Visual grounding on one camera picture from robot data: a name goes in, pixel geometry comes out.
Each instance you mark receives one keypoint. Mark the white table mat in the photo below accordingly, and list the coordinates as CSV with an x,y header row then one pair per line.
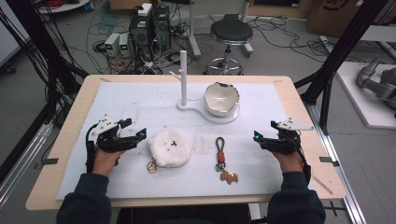
x,y
193,183

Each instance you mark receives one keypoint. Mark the wooden table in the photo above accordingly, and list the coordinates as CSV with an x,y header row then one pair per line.
x,y
323,177

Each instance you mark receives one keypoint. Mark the black computer tower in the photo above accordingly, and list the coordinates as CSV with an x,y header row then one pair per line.
x,y
161,26
140,34

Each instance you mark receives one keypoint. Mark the aluminium floor rail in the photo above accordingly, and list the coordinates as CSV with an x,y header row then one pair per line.
x,y
337,161
21,158

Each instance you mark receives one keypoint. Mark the white cracked-egg shaped bowl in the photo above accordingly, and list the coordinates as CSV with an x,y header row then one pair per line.
x,y
221,99

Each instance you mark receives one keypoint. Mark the white key stand with pole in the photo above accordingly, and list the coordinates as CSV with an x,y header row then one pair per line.
x,y
183,77

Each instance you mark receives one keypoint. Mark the black tape piece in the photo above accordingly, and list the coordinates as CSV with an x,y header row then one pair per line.
x,y
328,160
49,161

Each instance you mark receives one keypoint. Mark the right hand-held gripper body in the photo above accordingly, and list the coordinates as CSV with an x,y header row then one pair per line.
x,y
285,143

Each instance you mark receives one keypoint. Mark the person's lap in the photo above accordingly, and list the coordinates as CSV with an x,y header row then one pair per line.
x,y
183,216

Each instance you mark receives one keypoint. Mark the cardboard box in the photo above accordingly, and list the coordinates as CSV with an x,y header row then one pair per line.
x,y
339,17

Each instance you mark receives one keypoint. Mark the person's left hand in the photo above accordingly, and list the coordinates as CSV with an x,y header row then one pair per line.
x,y
105,162

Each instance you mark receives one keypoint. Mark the black round stool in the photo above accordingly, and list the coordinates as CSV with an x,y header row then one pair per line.
x,y
231,31

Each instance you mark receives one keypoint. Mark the black metal frame post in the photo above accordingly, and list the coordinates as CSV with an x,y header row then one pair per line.
x,y
339,53
37,40

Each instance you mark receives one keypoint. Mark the white metal stand leg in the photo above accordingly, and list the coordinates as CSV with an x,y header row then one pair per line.
x,y
193,34

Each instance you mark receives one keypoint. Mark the thin wooden stick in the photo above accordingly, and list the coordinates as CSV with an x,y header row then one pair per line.
x,y
322,184

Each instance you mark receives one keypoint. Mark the grey bench power supply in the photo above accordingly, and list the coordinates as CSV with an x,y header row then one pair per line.
x,y
111,43
124,45

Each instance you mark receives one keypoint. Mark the person's right hand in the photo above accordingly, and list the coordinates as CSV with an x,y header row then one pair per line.
x,y
291,162

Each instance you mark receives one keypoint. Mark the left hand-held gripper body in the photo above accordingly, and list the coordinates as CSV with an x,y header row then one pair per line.
x,y
112,141

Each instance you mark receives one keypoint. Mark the white floor board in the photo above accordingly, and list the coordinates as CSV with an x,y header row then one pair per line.
x,y
358,102

